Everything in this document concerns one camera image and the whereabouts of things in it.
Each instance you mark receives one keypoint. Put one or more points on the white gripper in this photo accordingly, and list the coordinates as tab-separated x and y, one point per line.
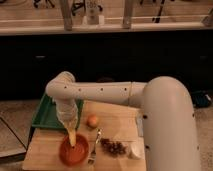
67	113

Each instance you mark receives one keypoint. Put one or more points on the yellow banana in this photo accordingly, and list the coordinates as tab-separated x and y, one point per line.
72	136

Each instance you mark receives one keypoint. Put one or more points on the dark red object behind arm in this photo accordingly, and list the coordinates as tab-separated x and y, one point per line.
105	79

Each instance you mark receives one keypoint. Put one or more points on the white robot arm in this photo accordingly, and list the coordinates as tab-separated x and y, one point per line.
168	119

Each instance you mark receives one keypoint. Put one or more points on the red bowl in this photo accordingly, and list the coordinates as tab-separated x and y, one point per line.
74	156

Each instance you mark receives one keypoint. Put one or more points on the green tray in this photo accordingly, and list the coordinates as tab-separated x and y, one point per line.
45	115

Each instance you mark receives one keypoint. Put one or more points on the orange fruit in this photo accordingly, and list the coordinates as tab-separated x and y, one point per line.
92	121

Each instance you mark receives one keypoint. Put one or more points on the metal fork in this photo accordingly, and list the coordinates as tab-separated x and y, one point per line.
92	156

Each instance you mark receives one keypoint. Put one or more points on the pile of brown nuts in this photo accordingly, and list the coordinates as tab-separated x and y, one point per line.
113	148

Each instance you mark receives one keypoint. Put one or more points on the white small cup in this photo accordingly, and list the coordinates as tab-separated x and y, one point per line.
135	150

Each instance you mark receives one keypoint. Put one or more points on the teal object at right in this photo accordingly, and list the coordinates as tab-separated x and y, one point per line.
201	99

